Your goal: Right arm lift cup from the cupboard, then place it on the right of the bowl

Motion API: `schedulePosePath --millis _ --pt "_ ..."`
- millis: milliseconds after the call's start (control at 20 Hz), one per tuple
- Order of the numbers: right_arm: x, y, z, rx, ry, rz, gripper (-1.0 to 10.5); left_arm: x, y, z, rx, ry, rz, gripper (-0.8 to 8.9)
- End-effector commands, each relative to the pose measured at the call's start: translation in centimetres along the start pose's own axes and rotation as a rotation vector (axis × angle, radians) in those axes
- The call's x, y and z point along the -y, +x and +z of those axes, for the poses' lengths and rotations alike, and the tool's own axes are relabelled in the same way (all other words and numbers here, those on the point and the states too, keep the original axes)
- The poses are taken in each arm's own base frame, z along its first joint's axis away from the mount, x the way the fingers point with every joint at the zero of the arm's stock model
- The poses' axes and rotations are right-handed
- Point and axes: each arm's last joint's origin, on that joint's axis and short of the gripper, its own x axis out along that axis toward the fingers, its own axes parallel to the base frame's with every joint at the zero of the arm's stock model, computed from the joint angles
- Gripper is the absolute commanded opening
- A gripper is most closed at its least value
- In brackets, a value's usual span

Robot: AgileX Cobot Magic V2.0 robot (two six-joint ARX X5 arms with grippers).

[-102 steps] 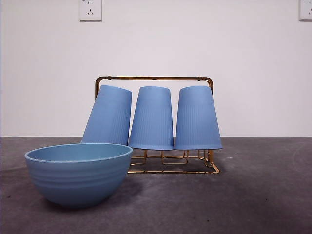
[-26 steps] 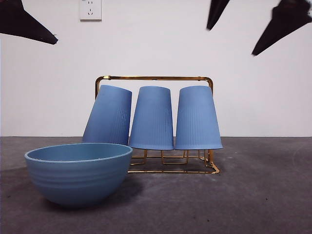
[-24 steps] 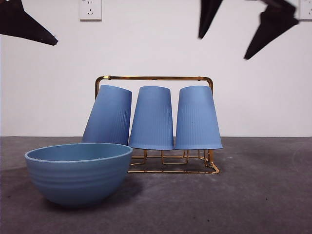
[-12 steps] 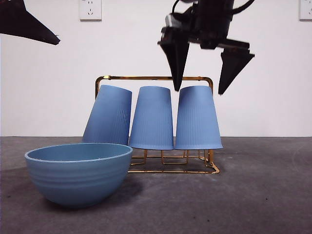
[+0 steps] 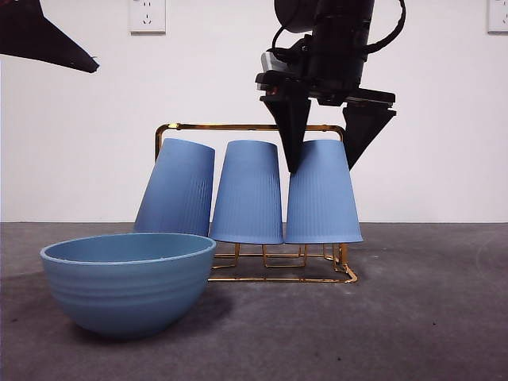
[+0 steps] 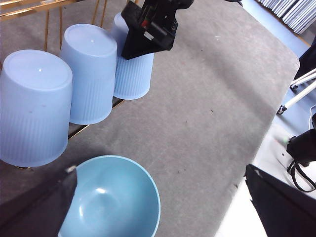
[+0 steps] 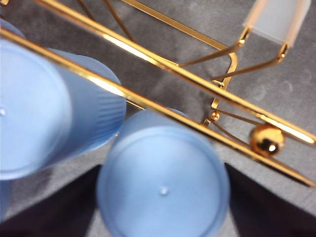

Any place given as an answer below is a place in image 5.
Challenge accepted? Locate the white wall socket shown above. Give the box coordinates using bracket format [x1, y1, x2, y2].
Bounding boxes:
[129, 0, 167, 35]
[487, 0, 508, 35]

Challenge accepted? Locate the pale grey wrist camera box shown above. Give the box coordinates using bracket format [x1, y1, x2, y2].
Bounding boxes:
[255, 48, 287, 93]

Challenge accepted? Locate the light blue ridged bowl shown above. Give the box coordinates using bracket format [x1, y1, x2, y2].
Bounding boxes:
[39, 233, 218, 341]

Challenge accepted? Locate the black cable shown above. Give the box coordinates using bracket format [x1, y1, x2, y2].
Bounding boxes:
[271, 25, 288, 55]
[367, 0, 408, 48]

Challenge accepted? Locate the blue ribbed plastic cup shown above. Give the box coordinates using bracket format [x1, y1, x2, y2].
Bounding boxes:
[132, 137, 217, 236]
[208, 140, 285, 245]
[283, 138, 364, 245]

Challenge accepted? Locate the gold wire cup rack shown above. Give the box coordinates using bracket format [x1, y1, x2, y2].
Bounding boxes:
[153, 122, 359, 286]

